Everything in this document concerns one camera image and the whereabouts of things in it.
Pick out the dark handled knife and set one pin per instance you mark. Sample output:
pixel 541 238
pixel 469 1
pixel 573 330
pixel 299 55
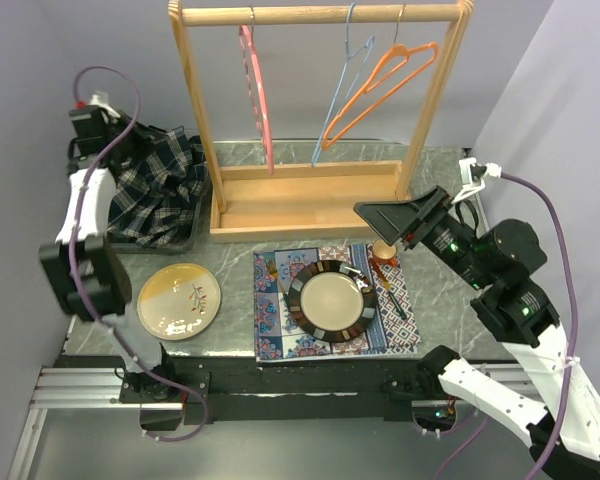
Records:
pixel 400 311

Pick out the cream floral plate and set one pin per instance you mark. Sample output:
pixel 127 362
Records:
pixel 179 301

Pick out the clear plastic bin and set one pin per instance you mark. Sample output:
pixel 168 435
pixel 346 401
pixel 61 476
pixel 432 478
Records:
pixel 180 240

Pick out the pink clothes hanger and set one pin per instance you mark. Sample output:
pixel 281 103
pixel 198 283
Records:
pixel 256 89

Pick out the gold fork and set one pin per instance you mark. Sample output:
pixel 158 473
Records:
pixel 272 270

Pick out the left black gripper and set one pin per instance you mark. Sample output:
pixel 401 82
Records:
pixel 145 134

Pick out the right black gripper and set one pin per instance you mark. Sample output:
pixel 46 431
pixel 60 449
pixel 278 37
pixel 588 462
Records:
pixel 394 217

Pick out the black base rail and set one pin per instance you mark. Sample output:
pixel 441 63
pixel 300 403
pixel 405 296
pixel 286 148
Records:
pixel 240 389

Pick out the navy beige plaid skirt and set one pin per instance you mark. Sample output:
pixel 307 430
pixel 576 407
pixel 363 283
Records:
pixel 155 190

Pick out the small orange cup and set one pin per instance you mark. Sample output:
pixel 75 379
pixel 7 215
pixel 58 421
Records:
pixel 383 253

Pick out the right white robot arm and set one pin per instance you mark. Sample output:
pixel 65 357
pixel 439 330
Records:
pixel 561 429

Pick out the blue wire hanger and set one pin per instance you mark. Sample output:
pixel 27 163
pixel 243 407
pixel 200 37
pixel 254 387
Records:
pixel 364 49

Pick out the dark rimmed beige plate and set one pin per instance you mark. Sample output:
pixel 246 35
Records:
pixel 332 301

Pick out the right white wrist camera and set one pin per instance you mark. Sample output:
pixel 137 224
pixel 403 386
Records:
pixel 473 177

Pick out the patterned placemat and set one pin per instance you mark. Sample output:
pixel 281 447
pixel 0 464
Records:
pixel 277 337

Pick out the wooden clothes rack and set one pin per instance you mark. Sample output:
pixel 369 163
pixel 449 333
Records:
pixel 298 200

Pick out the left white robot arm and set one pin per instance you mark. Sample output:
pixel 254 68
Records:
pixel 85 274

